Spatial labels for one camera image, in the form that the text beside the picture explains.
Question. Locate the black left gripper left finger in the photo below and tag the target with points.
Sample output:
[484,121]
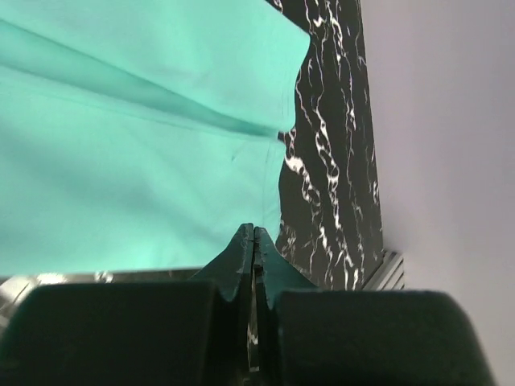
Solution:
[191,332]

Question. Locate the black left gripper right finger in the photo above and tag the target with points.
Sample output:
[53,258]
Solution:
[311,336]

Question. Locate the turquoise t-shirt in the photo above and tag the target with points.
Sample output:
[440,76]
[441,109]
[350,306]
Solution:
[139,135]

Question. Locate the black marble pattern mat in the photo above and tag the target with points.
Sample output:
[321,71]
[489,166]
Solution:
[327,185]

